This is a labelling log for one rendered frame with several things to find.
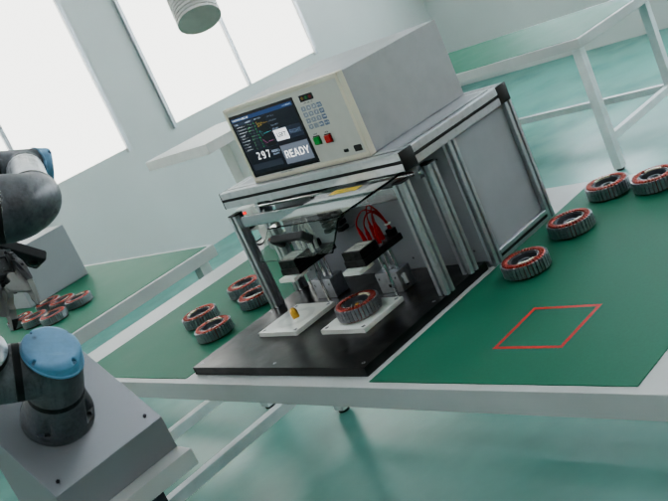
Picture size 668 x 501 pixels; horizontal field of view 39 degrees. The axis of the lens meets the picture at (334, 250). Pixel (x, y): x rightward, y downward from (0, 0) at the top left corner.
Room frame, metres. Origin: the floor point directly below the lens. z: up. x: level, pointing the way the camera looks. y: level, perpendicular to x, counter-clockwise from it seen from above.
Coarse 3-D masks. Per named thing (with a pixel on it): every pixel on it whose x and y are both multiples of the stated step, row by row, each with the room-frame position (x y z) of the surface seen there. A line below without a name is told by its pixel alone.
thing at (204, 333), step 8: (208, 320) 2.63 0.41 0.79; (216, 320) 2.62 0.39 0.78; (224, 320) 2.57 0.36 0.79; (232, 320) 2.59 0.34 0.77; (200, 328) 2.60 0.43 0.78; (208, 328) 2.59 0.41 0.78; (216, 328) 2.54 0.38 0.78; (224, 328) 2.54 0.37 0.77; (232, 328) 2.56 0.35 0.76; (200, 336) 2.55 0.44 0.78; (208, 336) 2.53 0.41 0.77; (216, 336) 2.53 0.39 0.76
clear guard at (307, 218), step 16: (384, 176) 2.12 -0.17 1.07; (352, 192) 2.10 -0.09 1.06; (368, 192) 2.03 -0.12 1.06; (304, 208) 2.16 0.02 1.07; (320, 208) 2.09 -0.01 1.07; (336, 208) 2.02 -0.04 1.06; (352, 208) 1.97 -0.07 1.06; (288, 224) 2.07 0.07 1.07; (304, 224) 2.02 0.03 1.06; (320, 224) 1.98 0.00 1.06; (336, 224) 1.93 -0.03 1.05; (320, 240) 1.95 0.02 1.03; (272, 256) 2.06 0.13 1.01; (288, 256) 2.01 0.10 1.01; (304, 256) 1.98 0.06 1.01
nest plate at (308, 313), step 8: (296, 304) 2.43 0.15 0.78; (304, 304) 2.40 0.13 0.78; (312, 304) 2.37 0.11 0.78; (320, 304) 2.34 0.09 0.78; (328, 304) 2.31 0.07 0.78; (288, 312) 2.39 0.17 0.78; (304, 312) 2.34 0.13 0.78; (312, 312) 2.31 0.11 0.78; (320, 312) 2.28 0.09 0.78; (280, 320) 2.36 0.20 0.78; (288, 320) 2.33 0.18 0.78; (296, 320) 2.30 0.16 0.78; (304, 320) 2.27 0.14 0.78; (312, 320) 2.26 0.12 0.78; (264, 328) 2.35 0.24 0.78; (272, 328) 2.32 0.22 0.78; (280, 328) 2.30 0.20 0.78; (288, 328) 2.27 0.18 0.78; (296, 328) 2.24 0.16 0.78; (304, 328) 2.24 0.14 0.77; (264, 336) 2.32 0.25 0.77; (272, 336) 2.30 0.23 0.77
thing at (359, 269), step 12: (372, 240) 2.19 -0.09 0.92; (384, 240) 2.22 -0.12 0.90; (396, 240) 2.22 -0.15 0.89; (348, 252) 2.18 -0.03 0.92; (360, 252) 2.15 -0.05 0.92; (372, 252) 2.17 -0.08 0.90; (384, 252) 2.23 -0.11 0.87; (348, 264) 2.19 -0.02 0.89; (360, 264) 2.16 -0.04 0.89; (372, 264) 2.16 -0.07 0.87; (396, 264) 2.22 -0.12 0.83
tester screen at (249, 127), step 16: (256, 112) 2.38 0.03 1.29; (272, 112) 2.34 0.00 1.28; (288, 112) 2.30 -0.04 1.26; (240, 128) 2.45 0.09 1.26; (256, 128) 2.40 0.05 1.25; (272, 128) 2.36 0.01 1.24; (256, 144) 2.42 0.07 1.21; (272, 144) 2.38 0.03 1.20; (256, 160) 2.44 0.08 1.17; (304, 160) 2.31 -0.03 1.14
